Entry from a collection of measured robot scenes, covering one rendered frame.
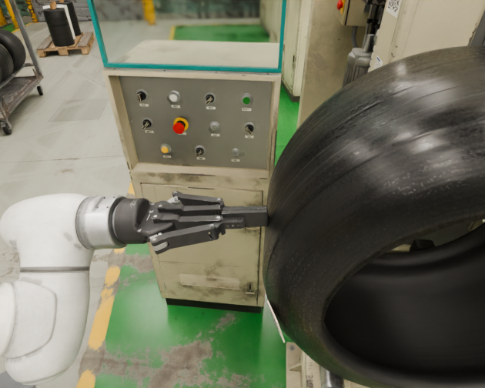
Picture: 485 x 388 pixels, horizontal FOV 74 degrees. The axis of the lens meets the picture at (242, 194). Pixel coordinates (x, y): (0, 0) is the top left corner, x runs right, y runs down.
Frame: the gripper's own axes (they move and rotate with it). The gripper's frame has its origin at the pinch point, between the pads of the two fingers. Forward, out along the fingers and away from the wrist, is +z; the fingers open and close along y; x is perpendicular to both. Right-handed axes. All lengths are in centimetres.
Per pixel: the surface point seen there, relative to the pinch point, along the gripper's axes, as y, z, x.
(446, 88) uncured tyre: -0.4, 24.6, -17.8
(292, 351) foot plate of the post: 41, 2, 124
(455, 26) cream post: 25.7, 35.3, -17.7
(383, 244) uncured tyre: -11.4, 17.1, -5.3
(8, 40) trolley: 322, -300, 10
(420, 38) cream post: 25.7, 30.2, -16.5
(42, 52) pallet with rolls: 511, -412, 58
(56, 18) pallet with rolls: 527, -370, 12
